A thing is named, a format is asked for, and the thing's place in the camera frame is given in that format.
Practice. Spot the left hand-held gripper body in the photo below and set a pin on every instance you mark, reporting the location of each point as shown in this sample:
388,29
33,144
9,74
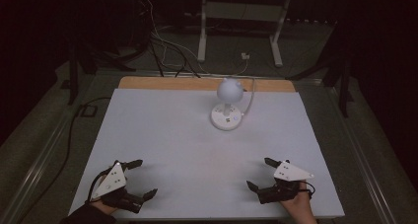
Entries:
113,181

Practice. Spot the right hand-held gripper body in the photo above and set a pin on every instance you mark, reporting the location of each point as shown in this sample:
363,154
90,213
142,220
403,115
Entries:
285,184

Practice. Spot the white round-headed desk lamp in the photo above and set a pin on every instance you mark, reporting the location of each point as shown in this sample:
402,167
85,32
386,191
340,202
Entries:
228,92

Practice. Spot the person's left hand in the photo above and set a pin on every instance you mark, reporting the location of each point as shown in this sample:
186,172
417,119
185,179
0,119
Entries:
104,207

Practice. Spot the person's right hand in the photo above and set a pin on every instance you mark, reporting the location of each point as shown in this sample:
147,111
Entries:
299,207

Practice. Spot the white table mat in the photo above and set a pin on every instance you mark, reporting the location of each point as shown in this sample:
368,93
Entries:
197,158

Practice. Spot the black stand leg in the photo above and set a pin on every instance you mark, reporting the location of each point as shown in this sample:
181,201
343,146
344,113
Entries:
74,72
338,69

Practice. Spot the white plug adapter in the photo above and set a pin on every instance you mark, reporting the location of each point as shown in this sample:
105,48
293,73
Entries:
245,56

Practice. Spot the white metal stand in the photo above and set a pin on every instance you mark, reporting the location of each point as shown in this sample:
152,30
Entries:
240,13

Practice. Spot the black square floor bracket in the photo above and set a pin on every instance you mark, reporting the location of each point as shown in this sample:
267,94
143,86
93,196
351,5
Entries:
88,111

